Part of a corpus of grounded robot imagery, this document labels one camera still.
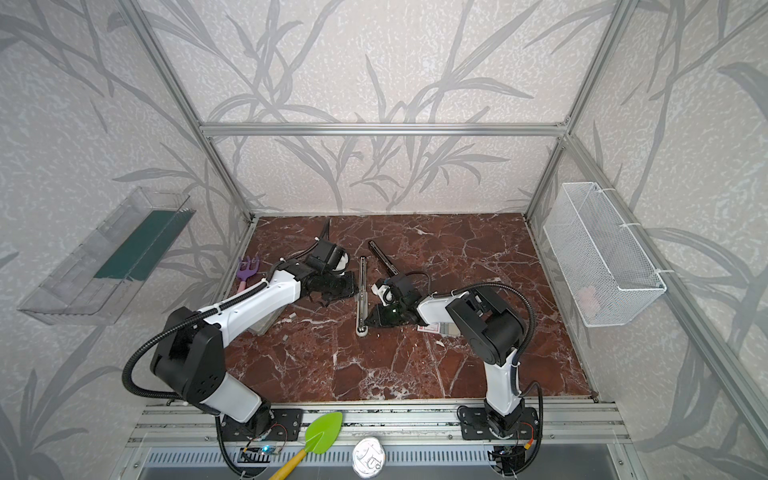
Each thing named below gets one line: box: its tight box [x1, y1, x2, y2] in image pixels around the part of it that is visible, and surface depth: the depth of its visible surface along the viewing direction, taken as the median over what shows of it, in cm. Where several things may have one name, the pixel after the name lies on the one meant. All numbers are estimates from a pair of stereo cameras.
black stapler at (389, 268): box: [368, 240, 400, 278], surface depth 107 cm
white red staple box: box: [417, 322, 460, 336], surface depth 91 cm
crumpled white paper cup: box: [352, 437, 385, 479], surface depth 67 cm
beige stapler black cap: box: [356, 256, 369, 336], surface depth 93 cm
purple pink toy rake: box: [236, 256, 259, 293], surface depth 107 cm
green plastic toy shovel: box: [269, 412, 343, 480], surface depth 74 cm
